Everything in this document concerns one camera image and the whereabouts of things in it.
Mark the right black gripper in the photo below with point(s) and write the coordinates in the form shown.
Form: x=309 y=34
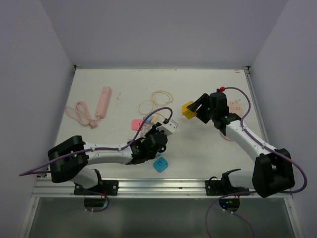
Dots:
x=204 y=100

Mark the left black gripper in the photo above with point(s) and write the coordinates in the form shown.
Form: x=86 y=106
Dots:
x=153 y=129

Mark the yellow cube socket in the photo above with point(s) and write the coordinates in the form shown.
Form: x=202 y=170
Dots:
x=187 y=112

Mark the light blue charger plug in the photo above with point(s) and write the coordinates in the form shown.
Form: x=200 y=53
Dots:
x=149 y=119

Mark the blue plug adapter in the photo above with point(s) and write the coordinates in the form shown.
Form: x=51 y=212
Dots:
x=160 y=164

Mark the orange yellow charger plug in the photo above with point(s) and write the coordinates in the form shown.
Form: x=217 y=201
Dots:
x=154 y=119

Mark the pink plug adapter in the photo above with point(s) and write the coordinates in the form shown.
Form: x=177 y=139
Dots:
x=135 y=124

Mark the round pink power socket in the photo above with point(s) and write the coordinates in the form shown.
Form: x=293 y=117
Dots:
x=235 y=108

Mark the pink rectangular power strip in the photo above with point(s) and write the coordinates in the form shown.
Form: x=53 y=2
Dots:
x=103 y=102

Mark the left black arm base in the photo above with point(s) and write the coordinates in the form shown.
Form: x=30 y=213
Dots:
x=107 y=187

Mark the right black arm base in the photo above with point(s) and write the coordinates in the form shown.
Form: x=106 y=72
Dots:
x=214 y=187

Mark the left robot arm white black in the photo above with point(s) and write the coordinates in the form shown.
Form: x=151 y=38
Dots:
x=69 y=160

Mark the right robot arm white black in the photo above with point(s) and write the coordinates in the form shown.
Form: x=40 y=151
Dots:
x=272 y=172

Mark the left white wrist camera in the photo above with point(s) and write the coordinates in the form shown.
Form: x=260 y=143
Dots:
x=168 y=127

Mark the aluminium front rail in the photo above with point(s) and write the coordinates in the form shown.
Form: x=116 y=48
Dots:
x=130 y=188

